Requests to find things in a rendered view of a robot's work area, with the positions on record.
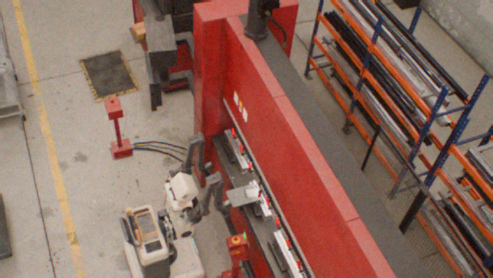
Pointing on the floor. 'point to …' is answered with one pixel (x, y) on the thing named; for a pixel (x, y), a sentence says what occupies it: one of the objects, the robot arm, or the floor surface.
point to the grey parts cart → (9, 91)
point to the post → (413, 209)
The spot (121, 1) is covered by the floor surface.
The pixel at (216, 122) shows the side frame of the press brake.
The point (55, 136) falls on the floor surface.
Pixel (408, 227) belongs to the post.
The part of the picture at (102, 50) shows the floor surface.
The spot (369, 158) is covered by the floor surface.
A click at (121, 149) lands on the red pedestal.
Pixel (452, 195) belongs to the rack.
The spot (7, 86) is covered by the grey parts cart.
